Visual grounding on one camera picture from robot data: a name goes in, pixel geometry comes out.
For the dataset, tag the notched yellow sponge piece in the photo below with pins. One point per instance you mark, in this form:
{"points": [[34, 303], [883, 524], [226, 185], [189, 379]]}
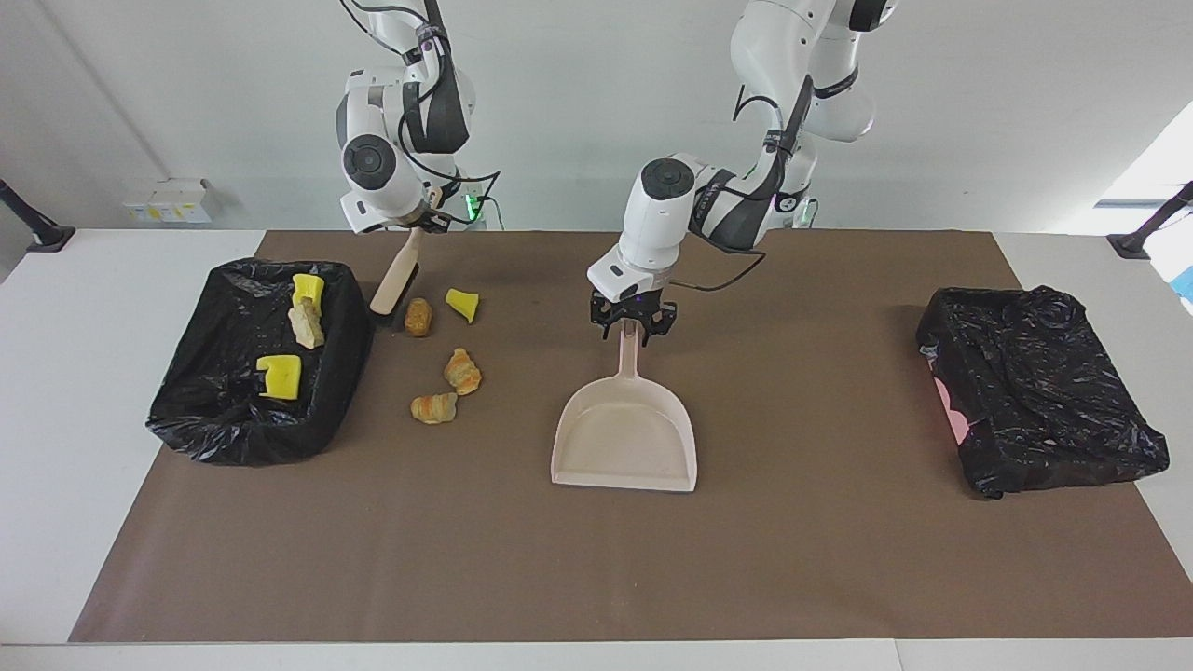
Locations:
{"points": [[280, 377]]}

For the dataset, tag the brown table mat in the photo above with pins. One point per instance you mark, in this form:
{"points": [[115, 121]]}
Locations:
{"points": [[652, 559]]}

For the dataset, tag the beige foam chunk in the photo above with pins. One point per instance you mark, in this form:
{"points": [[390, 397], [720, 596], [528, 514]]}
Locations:
{"points": [[306, 328]]}

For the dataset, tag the brown bread nugget toy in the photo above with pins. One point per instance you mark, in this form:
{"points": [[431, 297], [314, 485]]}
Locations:
{"points": [[419, 317]]}

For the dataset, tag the light blue object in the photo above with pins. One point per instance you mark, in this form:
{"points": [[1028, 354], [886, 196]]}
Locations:
{"points": [[1186, 284]]}

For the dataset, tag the yellow sponge wedge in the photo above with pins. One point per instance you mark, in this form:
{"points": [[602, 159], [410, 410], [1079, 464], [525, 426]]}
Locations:
{"points": [[461, 306]]}

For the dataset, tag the black bagged pink bin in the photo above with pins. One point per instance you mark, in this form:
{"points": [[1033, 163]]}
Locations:
{"points": [[1035, 391]]}

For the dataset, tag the black camera stand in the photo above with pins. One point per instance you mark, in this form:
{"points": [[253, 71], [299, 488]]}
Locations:
{"points": [[37, 228], [1142, 238]]}

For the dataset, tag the striped beige croissant toy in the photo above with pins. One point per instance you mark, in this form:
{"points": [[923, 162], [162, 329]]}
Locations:
{"points": [[434, 408]]}

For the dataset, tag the beige hand brush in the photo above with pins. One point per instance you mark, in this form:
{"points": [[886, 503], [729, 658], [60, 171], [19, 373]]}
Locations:
{"points": [[396, 284]]}

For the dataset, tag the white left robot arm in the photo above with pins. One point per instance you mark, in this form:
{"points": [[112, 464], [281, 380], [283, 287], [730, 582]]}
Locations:
{"points": [[652, 224]]}

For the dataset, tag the orange croissant toy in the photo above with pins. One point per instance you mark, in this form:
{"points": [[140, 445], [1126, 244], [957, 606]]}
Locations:
{"points": [[463, 371]]}

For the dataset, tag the green and yellow sponge piece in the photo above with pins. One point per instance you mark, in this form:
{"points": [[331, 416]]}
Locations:
{"points": [[308, 291]]}

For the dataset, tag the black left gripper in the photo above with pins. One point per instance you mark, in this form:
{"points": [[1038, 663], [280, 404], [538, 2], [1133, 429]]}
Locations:
{"points": [[634, 306]]}

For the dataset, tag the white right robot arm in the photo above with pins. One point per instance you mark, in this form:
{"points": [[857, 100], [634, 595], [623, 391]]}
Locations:
{"points": [[373, 168]]}

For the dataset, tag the beige plastic dustpan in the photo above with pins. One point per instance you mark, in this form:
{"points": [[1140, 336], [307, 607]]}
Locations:
{"points": [[624, 438]]}

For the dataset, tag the white wall socket box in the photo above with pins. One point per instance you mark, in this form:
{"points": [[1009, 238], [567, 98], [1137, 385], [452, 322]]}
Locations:
{"points": [[168, 200]]}

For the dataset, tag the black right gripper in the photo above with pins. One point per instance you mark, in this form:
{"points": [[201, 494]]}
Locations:
{"points": [[441, 222]]}

